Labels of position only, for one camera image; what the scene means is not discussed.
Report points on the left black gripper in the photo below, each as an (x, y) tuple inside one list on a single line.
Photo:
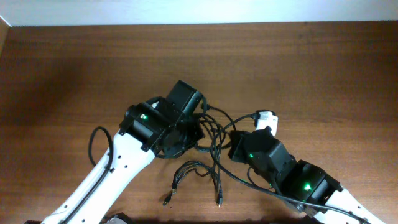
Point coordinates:
[(197, 133)]

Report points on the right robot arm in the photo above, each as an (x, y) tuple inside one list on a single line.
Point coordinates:
[(319, 195)]

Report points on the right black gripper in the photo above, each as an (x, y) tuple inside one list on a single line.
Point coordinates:
[(237, 144)]

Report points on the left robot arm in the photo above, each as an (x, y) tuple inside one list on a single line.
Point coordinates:
[(161, 127)]

